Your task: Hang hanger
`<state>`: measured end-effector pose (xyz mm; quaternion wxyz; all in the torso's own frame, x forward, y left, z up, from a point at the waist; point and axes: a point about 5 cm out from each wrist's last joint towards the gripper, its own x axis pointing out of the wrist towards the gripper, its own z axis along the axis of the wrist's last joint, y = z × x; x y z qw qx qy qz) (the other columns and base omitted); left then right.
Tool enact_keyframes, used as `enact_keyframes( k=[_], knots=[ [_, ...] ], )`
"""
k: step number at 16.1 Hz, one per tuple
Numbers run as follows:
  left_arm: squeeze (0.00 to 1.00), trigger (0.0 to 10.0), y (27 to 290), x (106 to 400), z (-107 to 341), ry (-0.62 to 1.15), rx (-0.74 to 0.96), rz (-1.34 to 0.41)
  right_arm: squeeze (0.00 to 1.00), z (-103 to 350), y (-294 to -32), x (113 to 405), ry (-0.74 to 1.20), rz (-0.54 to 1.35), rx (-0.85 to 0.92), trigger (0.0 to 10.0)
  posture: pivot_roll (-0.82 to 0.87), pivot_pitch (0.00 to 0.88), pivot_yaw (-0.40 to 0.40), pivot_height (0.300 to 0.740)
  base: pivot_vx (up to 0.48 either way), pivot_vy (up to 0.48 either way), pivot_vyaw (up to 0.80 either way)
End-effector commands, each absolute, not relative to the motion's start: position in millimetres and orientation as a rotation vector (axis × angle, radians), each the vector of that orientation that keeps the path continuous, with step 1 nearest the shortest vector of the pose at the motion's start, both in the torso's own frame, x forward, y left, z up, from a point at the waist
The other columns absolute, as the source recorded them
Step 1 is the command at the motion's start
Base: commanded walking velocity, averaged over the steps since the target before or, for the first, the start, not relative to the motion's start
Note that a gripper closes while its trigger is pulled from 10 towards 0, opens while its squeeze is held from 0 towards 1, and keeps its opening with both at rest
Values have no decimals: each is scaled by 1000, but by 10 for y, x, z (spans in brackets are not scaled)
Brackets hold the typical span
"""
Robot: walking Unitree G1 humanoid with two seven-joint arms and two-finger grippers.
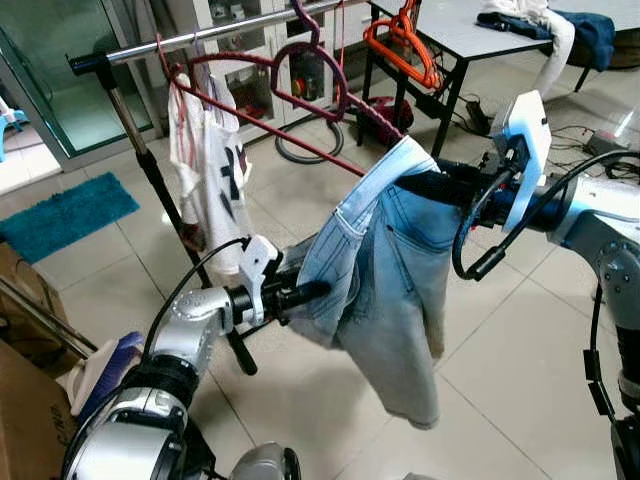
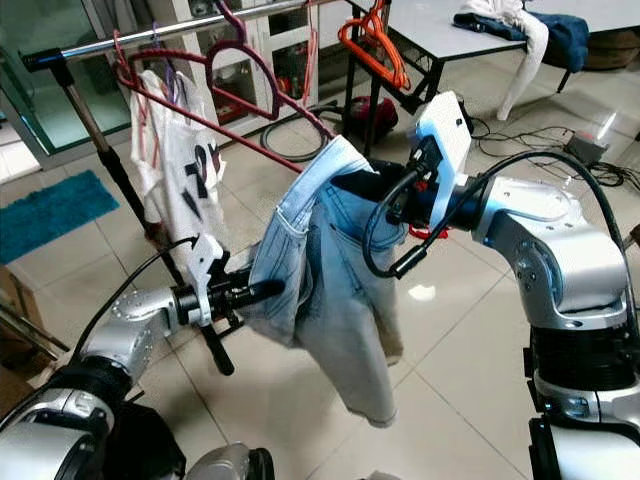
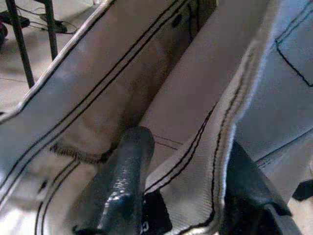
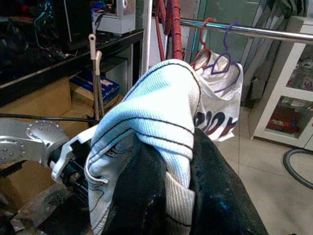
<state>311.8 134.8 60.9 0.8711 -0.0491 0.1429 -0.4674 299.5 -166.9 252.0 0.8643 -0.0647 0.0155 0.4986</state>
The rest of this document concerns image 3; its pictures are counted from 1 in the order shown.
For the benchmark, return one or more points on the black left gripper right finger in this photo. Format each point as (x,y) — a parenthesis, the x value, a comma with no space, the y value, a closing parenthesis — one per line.
(249,186)

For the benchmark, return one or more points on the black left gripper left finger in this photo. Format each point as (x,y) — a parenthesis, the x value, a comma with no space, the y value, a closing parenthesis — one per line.
(127,176)

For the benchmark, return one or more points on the white table black legs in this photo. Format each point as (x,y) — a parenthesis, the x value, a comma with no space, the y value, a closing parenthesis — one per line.
(51,31)

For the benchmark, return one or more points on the silver black clothes rack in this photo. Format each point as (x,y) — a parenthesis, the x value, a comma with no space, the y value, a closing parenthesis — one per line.
(22,49)

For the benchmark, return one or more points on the black power strip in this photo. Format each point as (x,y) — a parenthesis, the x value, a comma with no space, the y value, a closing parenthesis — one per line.
(57,26)

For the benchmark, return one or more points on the black power adapter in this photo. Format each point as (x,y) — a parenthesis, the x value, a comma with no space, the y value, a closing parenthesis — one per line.
(17,20)

